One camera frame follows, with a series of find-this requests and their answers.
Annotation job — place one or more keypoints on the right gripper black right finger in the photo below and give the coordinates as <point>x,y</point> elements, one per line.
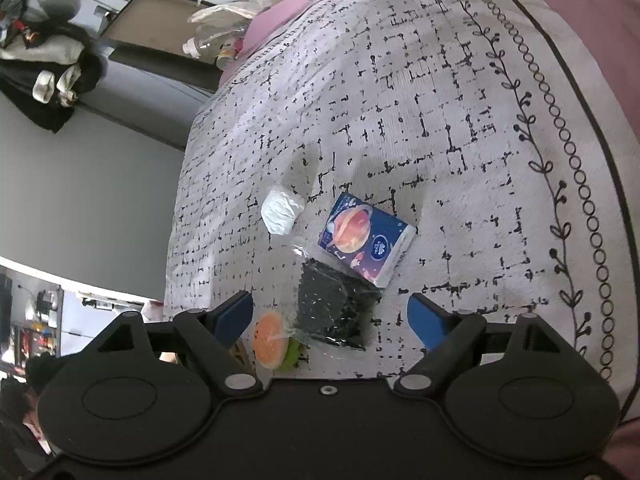
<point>452,346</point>

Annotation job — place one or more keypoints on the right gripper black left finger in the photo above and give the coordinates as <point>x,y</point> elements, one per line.
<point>209,337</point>

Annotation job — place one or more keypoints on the dark clothes hanging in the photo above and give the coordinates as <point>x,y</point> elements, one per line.
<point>46,68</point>

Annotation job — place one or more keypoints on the black item in clear bag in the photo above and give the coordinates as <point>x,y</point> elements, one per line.
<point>332,306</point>

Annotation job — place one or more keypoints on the person in black top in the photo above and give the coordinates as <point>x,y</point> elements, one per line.
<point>24,448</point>

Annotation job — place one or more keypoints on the white rolled cloth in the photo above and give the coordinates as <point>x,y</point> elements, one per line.
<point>280,210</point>

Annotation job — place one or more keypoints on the brown framed board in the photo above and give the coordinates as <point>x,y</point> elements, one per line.
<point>149,35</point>

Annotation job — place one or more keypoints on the clear plastic bottle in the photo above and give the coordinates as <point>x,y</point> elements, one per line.
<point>209,39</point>

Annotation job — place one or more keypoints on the white black patterned bedspread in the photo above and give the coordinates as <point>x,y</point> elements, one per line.
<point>505,131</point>

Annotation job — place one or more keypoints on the burger shaped plush toy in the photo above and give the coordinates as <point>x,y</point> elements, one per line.
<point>274,350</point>

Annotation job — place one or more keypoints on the blue planet tissue pack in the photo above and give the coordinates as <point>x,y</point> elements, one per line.
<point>368,240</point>

